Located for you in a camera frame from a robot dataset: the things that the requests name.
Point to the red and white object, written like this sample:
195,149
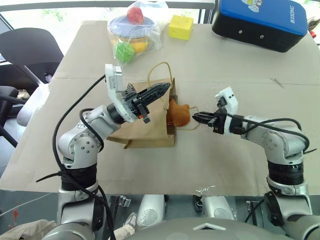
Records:
313,26

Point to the blue round plush toy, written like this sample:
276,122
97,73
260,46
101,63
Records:
130,28

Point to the beige cloth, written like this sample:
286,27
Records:
27,230

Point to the white rounded robot leg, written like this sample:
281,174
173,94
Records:
217,207
150,210

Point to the brown cardboard table cover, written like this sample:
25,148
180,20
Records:
225,155

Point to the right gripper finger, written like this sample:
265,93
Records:
203,114
201,120

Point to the pink plush toy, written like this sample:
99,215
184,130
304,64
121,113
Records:
135,13

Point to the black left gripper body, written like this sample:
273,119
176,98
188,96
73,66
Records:
130,98

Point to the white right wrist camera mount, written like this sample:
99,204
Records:
231,102

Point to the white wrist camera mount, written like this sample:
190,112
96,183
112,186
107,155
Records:
231,102
113,80

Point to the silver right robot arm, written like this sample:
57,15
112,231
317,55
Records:
280,145

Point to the grey robot torso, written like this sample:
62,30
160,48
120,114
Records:
180,231

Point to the blue and black padded case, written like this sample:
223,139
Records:
260,22

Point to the metal table latch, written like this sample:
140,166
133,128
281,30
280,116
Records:
124,201
252,206

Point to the yellow cheese plush cube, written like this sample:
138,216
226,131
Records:
180,27

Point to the yellow orange plush toy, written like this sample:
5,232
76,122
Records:
140,45

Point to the brown paper bag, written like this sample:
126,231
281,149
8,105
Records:
147,127

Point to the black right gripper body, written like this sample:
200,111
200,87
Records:
218,122

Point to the small beige object on chair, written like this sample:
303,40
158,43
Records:
23,93

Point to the green plush toy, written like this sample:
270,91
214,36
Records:
123,51

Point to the black chair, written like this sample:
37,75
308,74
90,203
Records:
27,52

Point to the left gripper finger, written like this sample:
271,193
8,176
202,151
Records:
155,97
156,89

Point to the clear plastic bag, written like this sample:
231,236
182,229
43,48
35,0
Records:
152,32

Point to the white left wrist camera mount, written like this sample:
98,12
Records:
113,80

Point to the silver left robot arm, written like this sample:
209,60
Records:
80,145

